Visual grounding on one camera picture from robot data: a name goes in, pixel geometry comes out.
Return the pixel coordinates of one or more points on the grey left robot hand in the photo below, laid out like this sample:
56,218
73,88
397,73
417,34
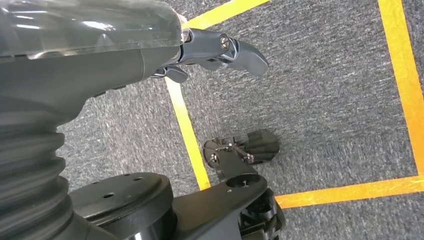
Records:
82,66

